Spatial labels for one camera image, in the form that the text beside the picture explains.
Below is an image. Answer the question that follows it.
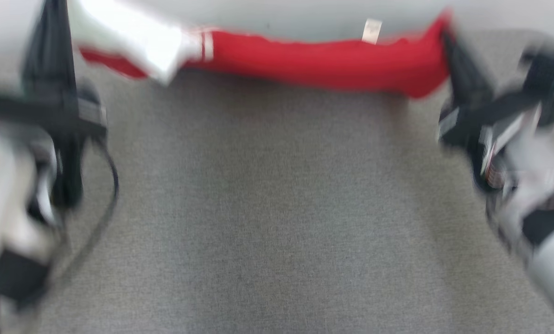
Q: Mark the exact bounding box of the red white striped garment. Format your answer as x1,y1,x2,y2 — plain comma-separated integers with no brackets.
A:
67,0,454,101

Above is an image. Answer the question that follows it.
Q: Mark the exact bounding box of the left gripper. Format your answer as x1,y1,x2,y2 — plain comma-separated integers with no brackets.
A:
0,0,109,209

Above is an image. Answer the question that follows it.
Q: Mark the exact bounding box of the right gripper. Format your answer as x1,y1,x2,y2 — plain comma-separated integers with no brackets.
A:
437,26,544,195

